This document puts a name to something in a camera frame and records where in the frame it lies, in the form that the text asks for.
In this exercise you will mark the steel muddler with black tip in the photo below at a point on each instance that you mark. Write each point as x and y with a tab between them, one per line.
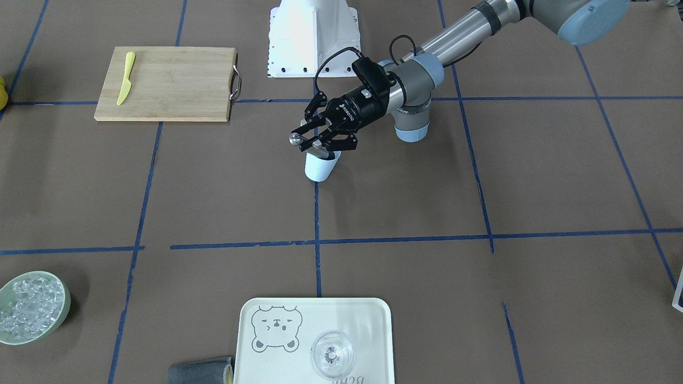
295	139

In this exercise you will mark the yellow plastic knife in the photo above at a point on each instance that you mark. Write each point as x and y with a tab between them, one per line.
126	82

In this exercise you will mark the green bowl of ice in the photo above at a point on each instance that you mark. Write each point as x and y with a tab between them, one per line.
34	305

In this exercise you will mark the grey folded cloth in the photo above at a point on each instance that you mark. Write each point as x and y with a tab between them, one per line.
219	370

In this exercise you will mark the light blue cup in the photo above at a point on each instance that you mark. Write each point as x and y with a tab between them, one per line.
317	169

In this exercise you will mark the white wire cup rack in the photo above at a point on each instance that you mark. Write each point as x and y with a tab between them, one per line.
677	298

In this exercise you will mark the clear wine glass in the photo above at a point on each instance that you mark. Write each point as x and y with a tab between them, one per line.
333	355

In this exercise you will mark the black camera mount wrist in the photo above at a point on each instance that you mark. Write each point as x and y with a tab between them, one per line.
373	77

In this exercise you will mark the cream bear tray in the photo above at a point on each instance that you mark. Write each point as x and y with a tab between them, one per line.
276	335

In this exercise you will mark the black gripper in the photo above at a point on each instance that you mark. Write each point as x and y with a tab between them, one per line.
356	112

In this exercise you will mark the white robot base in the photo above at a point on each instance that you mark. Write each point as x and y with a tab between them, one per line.
303	34

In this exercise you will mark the bamboo cutting board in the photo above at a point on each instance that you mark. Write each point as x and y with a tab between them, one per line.
170	84

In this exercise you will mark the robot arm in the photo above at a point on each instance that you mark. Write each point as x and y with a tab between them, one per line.
402	87

